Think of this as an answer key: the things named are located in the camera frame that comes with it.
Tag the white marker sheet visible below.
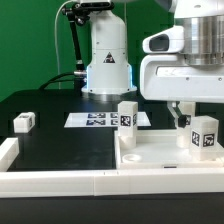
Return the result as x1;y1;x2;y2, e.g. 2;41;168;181
63;111;152;128

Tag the white fence bar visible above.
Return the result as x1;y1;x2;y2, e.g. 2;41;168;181
0;168;224;198
0;138;19;172

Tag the black cable bundle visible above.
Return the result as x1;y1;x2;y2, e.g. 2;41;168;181
38;71;88;92

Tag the white front fence bar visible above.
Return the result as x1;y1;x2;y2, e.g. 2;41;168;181
0;168;224;198

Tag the white square table top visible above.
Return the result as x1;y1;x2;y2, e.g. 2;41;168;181
114;130;224;169

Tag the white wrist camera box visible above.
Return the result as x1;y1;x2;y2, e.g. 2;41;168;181
142;26;184;54

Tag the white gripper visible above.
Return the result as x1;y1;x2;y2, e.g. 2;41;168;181
140;54;224;128

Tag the white left fence bar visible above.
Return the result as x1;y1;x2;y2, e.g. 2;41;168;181
0;138;19;172

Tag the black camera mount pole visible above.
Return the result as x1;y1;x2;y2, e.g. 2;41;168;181
62;3;89;72

